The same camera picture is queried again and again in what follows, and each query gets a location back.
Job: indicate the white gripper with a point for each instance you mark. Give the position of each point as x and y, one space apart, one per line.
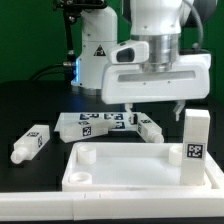
187 79

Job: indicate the white desk top tray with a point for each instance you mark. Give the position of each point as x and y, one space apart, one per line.
106 166

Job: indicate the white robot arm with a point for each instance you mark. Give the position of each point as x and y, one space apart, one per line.
162 61

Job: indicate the white marker sheet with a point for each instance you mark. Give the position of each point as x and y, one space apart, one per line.
121 118

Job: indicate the white L-shaped fence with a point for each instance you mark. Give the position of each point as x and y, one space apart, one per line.
90 205

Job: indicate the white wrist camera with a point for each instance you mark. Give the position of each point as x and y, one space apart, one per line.
129 52

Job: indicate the black camera stand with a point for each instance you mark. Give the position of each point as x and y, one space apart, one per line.
72 10

